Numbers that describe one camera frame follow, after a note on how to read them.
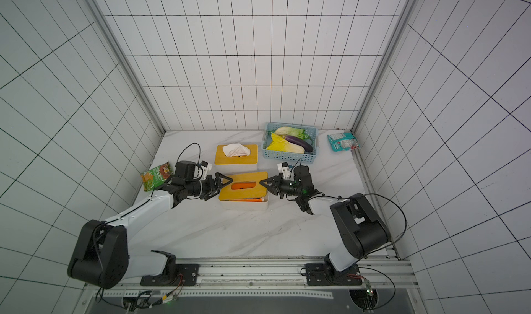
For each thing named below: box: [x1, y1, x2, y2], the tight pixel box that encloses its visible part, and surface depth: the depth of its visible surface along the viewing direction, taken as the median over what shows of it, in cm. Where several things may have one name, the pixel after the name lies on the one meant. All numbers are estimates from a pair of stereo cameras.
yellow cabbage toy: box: [266, 132, 305, 155], surface depth 105 cm
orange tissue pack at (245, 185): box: [229, 181, 265, 202], surface depth 87 cm
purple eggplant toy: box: [285, 135, 314, 153], surface depth 109 cm
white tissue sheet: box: [222, 143, 251, 157], surface depth 97 cm
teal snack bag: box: [327, 132, 361, 153], surface depth 113 cm
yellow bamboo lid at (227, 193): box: [218, 171, 268, 201], surface depth 86 cm
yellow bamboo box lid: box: [214, 143, 258, 165], surface depth 99 cm
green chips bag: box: [141, 161, 173, 192], surface depth 99 cm
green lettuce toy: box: [274, 125, 312, 142], surface depth 112 cm
